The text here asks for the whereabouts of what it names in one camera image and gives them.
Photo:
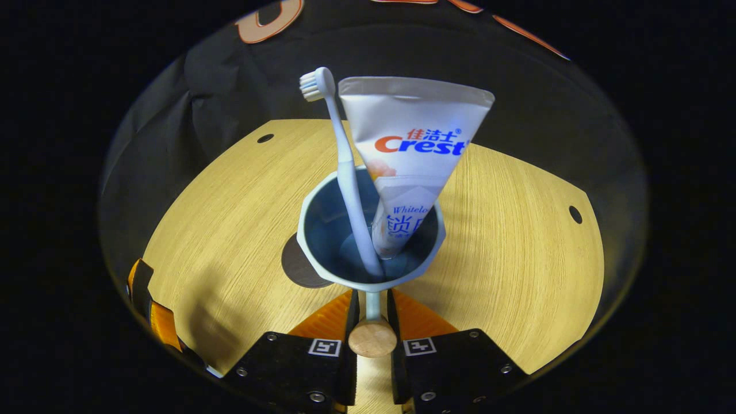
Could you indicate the white toothpaste tube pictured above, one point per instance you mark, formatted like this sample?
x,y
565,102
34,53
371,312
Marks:
x,y
414,121

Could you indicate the white toothbrush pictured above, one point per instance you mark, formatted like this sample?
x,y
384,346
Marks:
x,y
345,161

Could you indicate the black backdrop cloth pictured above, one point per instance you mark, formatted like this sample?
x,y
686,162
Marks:
x,y
230,75

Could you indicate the dark brown round coaster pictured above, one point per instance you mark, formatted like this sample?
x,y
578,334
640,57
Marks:
x,y
296,267

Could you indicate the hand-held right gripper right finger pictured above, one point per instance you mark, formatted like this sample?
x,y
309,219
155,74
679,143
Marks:
x,y
402,379

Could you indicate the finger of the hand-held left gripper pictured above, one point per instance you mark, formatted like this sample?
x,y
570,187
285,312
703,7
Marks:
x,y
164,325

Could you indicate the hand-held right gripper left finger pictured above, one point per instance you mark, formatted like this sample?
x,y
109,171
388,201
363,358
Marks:
x,y
345,379

